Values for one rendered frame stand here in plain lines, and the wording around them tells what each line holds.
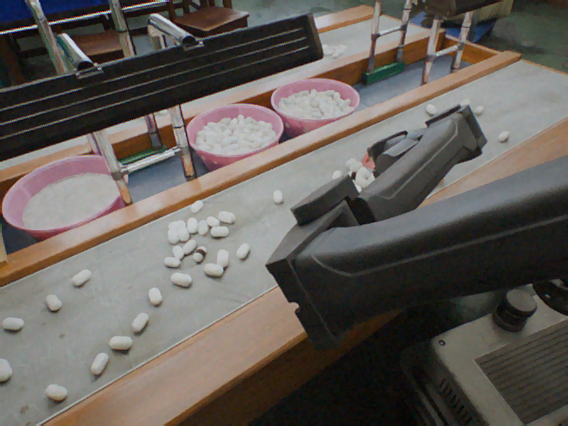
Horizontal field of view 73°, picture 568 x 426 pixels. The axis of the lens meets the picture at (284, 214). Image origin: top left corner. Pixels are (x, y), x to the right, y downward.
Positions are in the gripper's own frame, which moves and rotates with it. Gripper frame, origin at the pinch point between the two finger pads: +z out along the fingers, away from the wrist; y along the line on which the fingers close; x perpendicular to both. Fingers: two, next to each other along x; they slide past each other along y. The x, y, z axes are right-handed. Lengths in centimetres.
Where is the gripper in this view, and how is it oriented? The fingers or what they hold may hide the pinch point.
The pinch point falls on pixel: (365, 161)
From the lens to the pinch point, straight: 86.4
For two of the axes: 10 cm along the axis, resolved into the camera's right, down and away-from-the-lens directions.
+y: -8.1, 4.2, -4.1
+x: 4.0, 9.1, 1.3
